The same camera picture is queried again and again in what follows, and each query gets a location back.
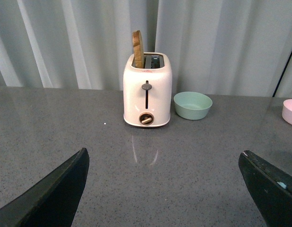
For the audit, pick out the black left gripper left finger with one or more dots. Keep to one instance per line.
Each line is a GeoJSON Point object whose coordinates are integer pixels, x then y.
{"type": "Point", "coordinates": [53, 201]}

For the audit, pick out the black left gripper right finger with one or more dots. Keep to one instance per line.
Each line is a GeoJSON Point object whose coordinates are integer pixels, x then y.
{"type": "Point", "coordinates": [269, 187]}

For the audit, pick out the pink bowl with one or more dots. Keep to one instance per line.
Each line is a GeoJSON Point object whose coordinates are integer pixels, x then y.
{"type": "Point", "coordinates": [287, 111]}

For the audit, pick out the green bowl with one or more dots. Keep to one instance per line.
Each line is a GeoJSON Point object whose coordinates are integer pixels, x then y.
{"type": "Point", "coordinates": [192, 105]}

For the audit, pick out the white toaster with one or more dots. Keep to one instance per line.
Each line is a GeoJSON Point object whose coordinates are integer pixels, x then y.
{"type": "Point", "coordinates": [147, 91]}

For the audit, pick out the grey curtain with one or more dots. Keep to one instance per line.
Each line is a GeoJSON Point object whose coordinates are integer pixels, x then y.
{"type": "Point", "coordinates": [223, 47]}

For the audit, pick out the toast slice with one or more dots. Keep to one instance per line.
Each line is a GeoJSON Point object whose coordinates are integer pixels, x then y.
{"type": "Point", "coordinates": [138, 49]}

